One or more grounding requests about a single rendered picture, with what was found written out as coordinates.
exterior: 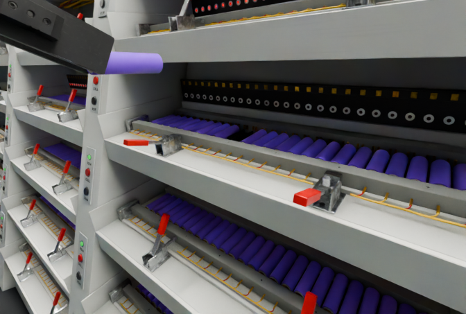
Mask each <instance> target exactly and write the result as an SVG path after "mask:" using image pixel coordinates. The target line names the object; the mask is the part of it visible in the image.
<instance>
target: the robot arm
mask: <svg viewBox="0 0 466 314"><path fill-rule="evenodd" d="M0 42H3V43H6V44H9V45H11V46H14V47H16V48H18V49H21V50H23V51H27V52H29V53H32V54H34V55H37V56H40V57H41V58H44V59H47V60H50V61H52V62H55V63H57V64H61V65H62V66H65V67H68V68H70V69H73V70H75V71H78V72H81V73H86V74H88V72H87V70H89V71H92V72H94V73H97V74H100V75H103V74H105V71H106V68H107V64H108V61H109V59H110V54H111V51H112V47H113V44H114V38H113V37H112V36H111V35H108V34H107V33H104V32H103V31H101V30H99V29H97V28H95V27H94V26H92V25H90V24H88V23H86V22H85V21H83V20H81V19H79V18H77V17H75V16H73V15H71V14H69V13H68V12H66V11H64V10H62V9H60V8H59V7H57V6H55V5H53V4H52V3H49V2H48V1H45V0H0Z"/></svg>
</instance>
